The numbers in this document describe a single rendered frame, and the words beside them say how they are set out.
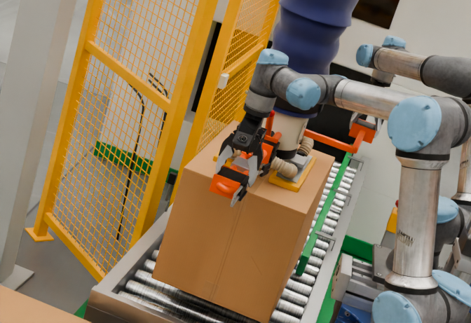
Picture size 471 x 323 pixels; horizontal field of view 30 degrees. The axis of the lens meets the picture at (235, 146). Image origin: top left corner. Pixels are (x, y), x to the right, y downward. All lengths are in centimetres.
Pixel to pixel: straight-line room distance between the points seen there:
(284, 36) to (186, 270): 79
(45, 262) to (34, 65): 107
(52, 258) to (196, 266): 152
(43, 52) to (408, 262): 192
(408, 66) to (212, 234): 78
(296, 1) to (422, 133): 96
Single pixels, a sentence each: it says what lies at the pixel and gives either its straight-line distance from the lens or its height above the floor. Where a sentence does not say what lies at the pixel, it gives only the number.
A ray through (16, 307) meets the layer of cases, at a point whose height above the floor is 54.
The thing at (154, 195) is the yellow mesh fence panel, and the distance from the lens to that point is 351.
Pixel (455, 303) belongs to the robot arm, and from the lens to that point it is 206.
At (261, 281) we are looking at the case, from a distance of 275.
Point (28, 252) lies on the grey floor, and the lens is 420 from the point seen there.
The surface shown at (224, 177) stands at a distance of 229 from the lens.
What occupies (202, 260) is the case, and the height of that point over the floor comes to 81.
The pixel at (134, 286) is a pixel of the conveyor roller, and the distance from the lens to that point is 306.
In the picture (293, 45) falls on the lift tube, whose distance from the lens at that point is 272.
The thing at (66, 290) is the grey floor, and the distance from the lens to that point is 399.
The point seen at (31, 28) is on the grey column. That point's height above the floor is 114.
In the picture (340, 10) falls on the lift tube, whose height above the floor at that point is 165.
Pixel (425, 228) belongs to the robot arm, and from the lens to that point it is 193.
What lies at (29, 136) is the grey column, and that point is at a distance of 355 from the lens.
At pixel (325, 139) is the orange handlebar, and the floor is 121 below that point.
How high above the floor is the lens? 208
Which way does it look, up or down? 20 degrees down
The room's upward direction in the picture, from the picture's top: 18 degrees clockwise
